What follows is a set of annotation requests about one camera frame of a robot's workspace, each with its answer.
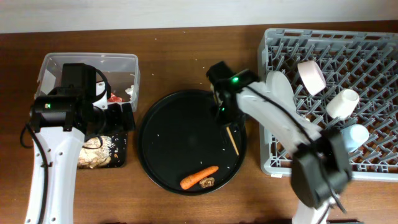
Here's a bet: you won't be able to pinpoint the red snack wrapper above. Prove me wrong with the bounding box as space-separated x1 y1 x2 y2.
108 93 124 103

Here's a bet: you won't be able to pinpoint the black rectangular tray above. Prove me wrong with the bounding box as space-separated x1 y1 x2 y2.
76 130 129 170

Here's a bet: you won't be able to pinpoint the grey dishwasher rack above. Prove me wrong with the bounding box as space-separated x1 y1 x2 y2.
257 28 397 182

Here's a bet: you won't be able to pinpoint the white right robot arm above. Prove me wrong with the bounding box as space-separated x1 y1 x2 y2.
206 69 353 223

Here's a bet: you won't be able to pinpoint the rice and peanut shells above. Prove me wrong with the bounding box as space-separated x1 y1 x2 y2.
77 136 119 169

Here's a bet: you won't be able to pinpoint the orange carrot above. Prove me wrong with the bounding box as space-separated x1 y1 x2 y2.
180 166 219 190

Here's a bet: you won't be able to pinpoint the clear plastic waste bin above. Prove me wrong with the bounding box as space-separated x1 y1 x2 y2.
34 52 141 112

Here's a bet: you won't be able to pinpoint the white bowl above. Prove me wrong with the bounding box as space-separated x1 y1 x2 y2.
297 60 326 96

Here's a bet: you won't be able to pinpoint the grey plate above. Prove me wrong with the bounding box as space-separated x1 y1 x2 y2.
266 71 296 110

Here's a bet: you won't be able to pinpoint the blue plastic cup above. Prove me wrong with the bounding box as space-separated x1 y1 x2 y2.
340 124 369 152

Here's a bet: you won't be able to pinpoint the brown food scrap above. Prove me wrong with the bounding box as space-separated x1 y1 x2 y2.
199 177 215 189

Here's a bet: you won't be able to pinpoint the round black serving tray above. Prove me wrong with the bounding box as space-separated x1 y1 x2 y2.
137 90 247 196

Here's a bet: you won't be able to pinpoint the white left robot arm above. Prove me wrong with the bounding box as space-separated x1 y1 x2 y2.
23 96 135 223

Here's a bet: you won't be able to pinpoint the cream paper cup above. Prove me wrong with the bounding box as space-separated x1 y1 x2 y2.
326 89 360 121

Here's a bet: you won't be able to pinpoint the wooden chopstick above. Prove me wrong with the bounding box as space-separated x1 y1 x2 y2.
226 126 239 156

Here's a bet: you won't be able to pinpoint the crumpled white tissue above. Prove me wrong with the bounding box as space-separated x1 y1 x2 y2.
125 85 136 100

